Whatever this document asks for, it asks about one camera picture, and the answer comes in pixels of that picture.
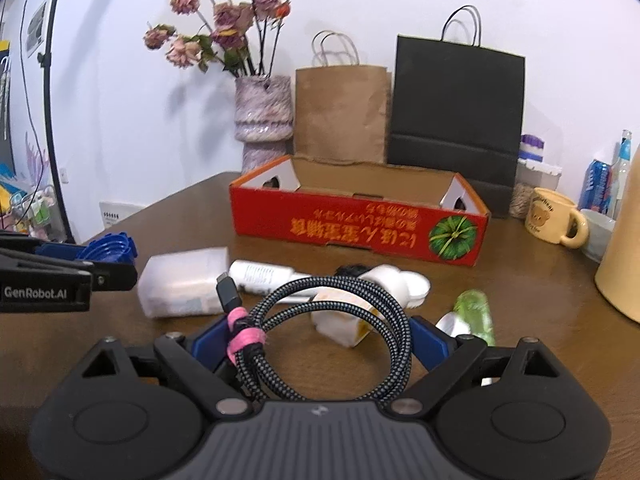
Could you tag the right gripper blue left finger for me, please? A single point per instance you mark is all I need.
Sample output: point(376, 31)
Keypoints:
point(209, 345)

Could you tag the purple white container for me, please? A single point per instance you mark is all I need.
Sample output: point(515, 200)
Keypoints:
point(531, 147)

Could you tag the clear jar with white lid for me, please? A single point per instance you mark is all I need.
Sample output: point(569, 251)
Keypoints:
point(530, 175)

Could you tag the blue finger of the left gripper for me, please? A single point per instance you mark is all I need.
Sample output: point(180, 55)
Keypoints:
point(59, 250)

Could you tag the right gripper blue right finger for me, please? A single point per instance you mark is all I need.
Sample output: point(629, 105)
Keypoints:
point(430, 345)

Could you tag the pink textured vase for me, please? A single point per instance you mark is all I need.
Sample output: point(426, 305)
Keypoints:
point(263, 118)

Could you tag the yellow bear mug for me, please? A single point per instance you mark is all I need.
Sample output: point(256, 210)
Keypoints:
point(555, 219)

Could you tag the black lamp stand pole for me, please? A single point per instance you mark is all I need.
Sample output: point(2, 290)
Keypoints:
point(45, 61)

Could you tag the blue drink can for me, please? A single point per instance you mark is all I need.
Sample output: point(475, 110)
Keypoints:
point(596, 187)

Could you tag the black paper bag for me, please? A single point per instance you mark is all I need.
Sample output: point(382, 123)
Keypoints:
point(459, 107)

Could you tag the white round travel adapter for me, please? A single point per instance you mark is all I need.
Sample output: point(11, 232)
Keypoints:
point(409, 288)

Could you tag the green spray bottle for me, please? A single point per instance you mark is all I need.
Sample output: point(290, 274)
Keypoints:
point(470, 316)

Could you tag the white spray bottle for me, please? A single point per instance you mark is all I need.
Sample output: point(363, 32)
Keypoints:
point(261, 279)

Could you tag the dried pink flowers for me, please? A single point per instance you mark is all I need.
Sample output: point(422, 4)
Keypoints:
point(241, 36)

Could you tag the brown paper bag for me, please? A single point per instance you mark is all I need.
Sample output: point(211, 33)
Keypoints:
point(341, 104)

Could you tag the translucent white plastic container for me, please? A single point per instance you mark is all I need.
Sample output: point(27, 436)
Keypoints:
point(182, 284)

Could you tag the blue measuring cups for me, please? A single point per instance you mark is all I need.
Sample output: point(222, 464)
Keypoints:
point(110, 248)

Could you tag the cream yellow pot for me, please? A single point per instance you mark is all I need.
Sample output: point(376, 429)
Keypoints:
point(618, 276)

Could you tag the white square plug adapter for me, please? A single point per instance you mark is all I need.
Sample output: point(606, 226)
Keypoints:
point(343, 328)

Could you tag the red cardboard box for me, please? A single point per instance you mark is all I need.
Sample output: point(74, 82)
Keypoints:
point(411, 212)

